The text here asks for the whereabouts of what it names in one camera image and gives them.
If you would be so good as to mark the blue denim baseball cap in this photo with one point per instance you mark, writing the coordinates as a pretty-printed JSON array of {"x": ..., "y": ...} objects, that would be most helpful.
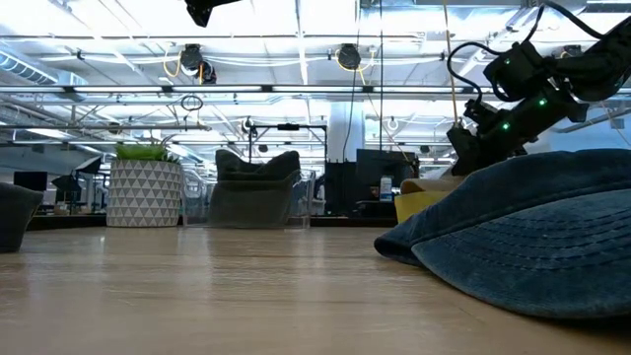
[{"x": 517, "y": 236}]

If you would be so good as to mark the dark grey baseball cap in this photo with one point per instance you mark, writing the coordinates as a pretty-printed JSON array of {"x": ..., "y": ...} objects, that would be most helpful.
[
  {"x": 17, "y": 217},
  {"x": 251, "y": 197}
]

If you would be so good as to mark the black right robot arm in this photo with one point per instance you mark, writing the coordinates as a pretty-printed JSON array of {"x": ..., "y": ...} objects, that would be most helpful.
[{"x": 591, "y": 69}]

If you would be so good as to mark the yellow plastic bin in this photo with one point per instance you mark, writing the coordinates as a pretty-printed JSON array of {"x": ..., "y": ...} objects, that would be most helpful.
[{"x": 414, "y": 207}]

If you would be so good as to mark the white bottle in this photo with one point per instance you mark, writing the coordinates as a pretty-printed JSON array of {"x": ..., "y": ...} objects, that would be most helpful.
[{"x": 386, "y": 190}]

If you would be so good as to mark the black overhead gantry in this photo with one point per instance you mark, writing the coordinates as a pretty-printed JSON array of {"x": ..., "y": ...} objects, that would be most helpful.
[{"x": 288, "y": 126}]

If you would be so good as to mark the black cabinet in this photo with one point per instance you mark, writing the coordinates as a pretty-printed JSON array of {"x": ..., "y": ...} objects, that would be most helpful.
[{"x": 345, "y": 187}]

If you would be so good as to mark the clear plastic bin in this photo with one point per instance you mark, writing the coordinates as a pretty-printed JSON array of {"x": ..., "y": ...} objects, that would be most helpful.
[{"x": 308, "y": 197}]

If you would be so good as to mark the succulent in triangle-patterned pot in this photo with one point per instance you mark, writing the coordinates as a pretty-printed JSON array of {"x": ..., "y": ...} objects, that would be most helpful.
[{"x": 143, "y": 192}]

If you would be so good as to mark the black computer monitor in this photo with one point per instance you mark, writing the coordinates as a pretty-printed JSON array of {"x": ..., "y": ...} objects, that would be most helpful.
[{"x": 29, "y": 181}]

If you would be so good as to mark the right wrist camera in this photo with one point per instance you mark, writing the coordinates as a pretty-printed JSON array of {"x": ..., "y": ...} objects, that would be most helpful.
[{"x": 478, "y": 109}]

